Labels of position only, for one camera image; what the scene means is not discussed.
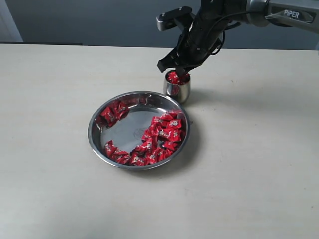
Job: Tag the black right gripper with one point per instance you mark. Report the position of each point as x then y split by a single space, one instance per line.
197 45

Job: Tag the red candy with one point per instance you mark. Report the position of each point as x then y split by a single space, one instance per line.
137 160
149 145
172 146
109 116
174 124
173 78
109 148

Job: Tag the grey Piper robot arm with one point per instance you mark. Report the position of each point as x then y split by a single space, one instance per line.
302 14

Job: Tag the small stainless steel cup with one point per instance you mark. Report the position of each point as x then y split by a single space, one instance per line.
181 92

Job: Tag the round stainless steel plate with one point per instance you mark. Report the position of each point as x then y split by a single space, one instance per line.
140 115

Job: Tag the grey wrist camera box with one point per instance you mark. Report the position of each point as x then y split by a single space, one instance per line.
181 17

